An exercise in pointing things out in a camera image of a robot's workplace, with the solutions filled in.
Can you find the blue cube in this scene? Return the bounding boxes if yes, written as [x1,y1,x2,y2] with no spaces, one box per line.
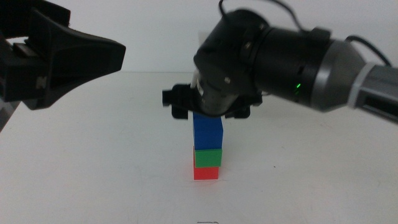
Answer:
[192,112,224,151]

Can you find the green cube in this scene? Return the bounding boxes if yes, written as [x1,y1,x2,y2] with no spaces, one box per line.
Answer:
[193,146,223,169]

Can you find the red cube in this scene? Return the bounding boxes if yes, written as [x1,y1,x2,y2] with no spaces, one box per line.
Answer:
[193,155,220,181]

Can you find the thin black cable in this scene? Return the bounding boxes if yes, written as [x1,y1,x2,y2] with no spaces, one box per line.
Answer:
[344,35,393,67]
[218,0,307,34]

